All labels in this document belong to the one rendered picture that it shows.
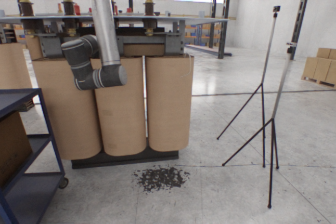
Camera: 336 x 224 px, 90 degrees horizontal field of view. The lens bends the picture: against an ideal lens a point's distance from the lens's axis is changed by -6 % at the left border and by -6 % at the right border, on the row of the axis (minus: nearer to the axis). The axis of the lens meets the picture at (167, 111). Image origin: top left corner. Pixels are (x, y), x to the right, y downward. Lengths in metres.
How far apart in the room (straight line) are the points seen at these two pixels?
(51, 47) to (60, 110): 0.49
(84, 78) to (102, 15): 0.33
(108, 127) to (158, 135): 0.46
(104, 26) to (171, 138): 1.11
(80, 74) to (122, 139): 0.81
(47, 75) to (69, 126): 0.44
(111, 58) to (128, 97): 0.57
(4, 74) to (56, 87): 2.19
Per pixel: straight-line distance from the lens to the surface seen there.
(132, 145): 1.70
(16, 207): 1.76
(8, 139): 1.34
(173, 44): 1.48
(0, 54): 3.67
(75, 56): 1.01
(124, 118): 1.56
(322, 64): 6.95
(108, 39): 0.99
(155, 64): 1.46
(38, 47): 7.59
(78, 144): 1.74
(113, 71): 0.98
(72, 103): 1.58
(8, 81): 3.73
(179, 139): 1.72
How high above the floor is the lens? 1.25
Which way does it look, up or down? 24 degrees down
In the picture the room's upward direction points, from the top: 1 degrees clockwise
